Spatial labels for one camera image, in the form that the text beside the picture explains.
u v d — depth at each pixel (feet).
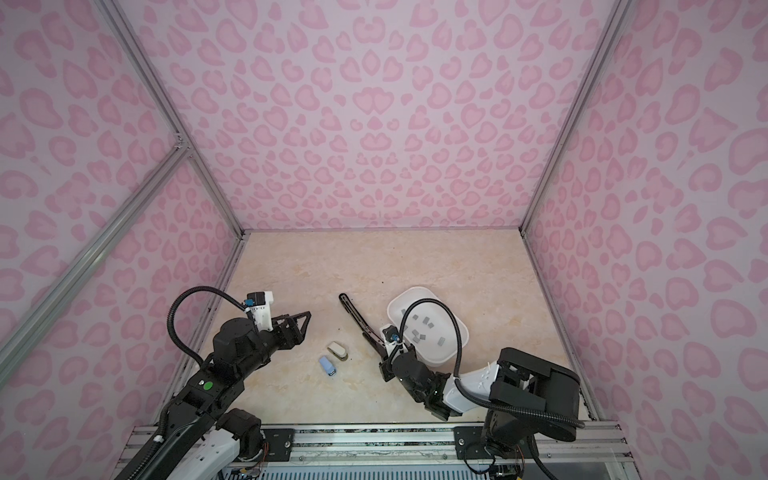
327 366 2.77
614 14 2.28
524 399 1.43
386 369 2.27
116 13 2.26
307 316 2.41
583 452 2.36
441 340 3.02
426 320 3.14
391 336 2.31
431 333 2.99
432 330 3.07
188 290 1.80
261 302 2.17
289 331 2.18
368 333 2.93
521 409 1.41
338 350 2.84
